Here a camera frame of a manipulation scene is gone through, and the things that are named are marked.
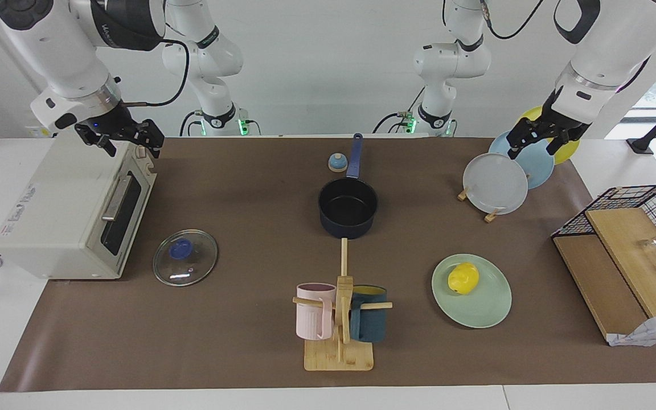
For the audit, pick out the brown table mat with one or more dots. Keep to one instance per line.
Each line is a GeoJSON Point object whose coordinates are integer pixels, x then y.
{"type": "Point", "coordinates": [237, 205]}

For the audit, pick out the light wooden cutting board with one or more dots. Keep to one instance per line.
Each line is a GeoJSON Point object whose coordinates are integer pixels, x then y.
{"type": "Point", "coordinates": [630, 250]}

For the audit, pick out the dark teal mug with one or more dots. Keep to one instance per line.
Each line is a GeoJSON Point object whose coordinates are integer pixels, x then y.
{"type": "Point", "coordinates": [370, 324]}

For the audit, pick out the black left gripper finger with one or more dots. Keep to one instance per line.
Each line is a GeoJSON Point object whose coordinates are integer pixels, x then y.
{"type": "Point", "coordinates": [554, 147]}
{"type": "Point", "coordinates": [515, 147]}

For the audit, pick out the green plate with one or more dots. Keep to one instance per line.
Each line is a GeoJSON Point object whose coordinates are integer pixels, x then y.
{"type": "Point", "coordinates": [479, 310]}

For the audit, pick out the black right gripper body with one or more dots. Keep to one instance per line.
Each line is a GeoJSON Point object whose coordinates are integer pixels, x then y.
{"type": "Point", "coordinates": [126, 130]}

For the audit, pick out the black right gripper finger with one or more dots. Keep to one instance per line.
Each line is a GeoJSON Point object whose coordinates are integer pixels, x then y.
{"type": "Point", "coordinates": [155, 150]}
{"type": "Point", "coordinates": [109, 147]}

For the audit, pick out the glass lid with blue knob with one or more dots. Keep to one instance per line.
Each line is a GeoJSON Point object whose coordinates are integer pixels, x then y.
{"type": "Point", "coordinates": [188, 267]}

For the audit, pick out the light blue plate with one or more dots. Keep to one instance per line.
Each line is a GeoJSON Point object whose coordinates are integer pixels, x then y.
{"type": "Point", "coordinates": [538, 168]}

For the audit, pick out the yellow plate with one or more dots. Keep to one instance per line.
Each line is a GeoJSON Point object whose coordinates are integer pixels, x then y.
{"type": "Point", "coordinates": [570, 149]}

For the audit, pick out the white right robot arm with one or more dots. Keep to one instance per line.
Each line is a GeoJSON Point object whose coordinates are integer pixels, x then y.
{"type": "Point", "coordinates": [60, 51]}

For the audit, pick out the pink mug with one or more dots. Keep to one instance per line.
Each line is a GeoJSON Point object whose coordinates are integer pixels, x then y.
{"type": "Point", "coordinates": [311, 319]}

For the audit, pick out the grey plate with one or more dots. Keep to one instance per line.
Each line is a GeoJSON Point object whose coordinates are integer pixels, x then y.
{"type": "Point", "coordinates": [496, 185]}

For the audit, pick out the wooden plate rack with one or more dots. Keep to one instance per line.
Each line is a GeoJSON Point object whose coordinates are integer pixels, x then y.
{"type": "Point", "coordinates": [492, 217]}

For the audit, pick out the white wall outlet box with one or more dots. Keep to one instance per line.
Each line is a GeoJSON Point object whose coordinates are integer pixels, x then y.
{"type": "Point", "coordinates": [35, 132]}

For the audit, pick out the cream toaster oven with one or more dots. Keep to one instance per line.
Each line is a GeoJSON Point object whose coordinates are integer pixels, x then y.
{"type": "Point", "coordinates": [60, 210]}

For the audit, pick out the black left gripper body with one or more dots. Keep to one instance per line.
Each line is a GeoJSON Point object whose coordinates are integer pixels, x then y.
{"type": "Point", "coordinates": [550, 125]}

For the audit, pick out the wooden mug rack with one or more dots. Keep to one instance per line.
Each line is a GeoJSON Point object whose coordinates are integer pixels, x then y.
{"type": "Point", "coordinates": [339, 356]}

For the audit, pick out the brown wooden board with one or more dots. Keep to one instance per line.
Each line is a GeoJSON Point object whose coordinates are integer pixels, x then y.
{"type": "Point", "coordinates": [601, 285]}

